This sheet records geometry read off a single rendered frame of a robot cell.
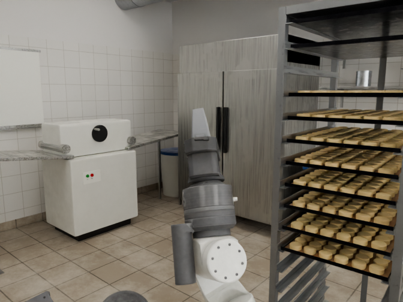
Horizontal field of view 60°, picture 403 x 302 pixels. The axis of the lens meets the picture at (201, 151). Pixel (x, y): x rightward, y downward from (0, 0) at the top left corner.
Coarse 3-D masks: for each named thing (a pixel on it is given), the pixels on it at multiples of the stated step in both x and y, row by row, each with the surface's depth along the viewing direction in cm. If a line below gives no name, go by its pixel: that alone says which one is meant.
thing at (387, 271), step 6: (294, 240) 153; (312, 240) 153; (288, 246) 147; (342, 246) 147; (318, 252) 142; (336, 252) 142; (354, 258) 137; (372, 258) 137; (348, 264) 132; (366, 264) 132; (390, 264) 132; (366, 270) 128; (384, 270) 128; (390, 270) 128; (384, 276) 123
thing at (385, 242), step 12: (312, 216) 152; (324, 216) 152; (300, 228) 142; (312, 228) 139; (324, 228) 139; (336, 228) 139; (348, 228) 139; (360, 228) 144; (372, 228) 139; (348, 240) 131; (360, 240) 127; (372, 240) 132; (384, 240) 127
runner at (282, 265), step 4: (288, 256) 155; (292, 256) 158; (296, 256) 158; (284, 260) 151; (288, 260) 155; (292, 260) 155; (296, 260) 156; (276, 264) 146; (280, 264) 148; (284, 264) 151; (288, 264) 151; (276, 268) 146; (280, 268) 148; (284, 268) 148; (280, 272) 145
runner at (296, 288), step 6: (318, 264) 188; (324, 264) 188; (312, 270) 182; (318, 270) 182; (306, 276) 175; (312, 276) 176; (300, 282) 170; (306, 282) 170; (294, 288) 164; (300, 288) 165; (288, 294) 159; (294, 294) 160; (282, 300) 154; (288, 300) 156
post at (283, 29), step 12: (276, 72) 134; (276, 84) 135; (276, 96) 136; (276, 108) 136; (276, 120) 137; (276, 132) 138; (276, 144) 138; (276, 156) 139; (276, 168) 140; (276, 180) 140; (276, 192) 141; (276, 204) 142; (276, 216) 143; (276, 228) 143; (276, 240) 144; (276, 252) 145; (276, 276) 147; (276, 300) 150
